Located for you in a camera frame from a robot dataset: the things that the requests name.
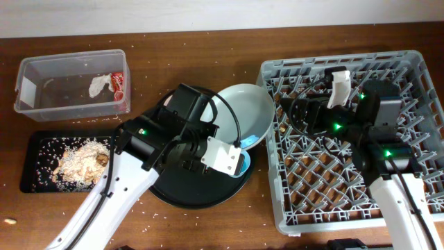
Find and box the light blue cup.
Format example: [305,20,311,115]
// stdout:
[230,135,259,178]

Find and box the grey plate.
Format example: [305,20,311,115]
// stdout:
[200,83,275,144]

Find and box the brown food scrap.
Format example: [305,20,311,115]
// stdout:
[96,154,109,167]

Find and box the red snack wrapper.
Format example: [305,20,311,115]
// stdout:
[111,72,124,101]

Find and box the white napkin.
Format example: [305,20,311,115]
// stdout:
[88,74,114,98]

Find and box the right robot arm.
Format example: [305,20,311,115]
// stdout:
[280,66,443,249]

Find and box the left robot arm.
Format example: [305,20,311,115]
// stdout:
[48,84,244,249]

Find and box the grey dishwasher rack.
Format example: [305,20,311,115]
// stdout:
[257,50,443,236]

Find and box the round black serving tray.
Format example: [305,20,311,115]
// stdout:
[148,85,259,210]

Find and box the rice and peanut pile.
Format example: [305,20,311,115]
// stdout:
[50,139,110,191]

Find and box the black rectangular tray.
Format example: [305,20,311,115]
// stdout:
[19,129,112,193]

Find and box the clear plastic bin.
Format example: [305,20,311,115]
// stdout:
[14,49,131,122]

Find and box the peanut on table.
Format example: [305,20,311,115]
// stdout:
[4,218,17,224]

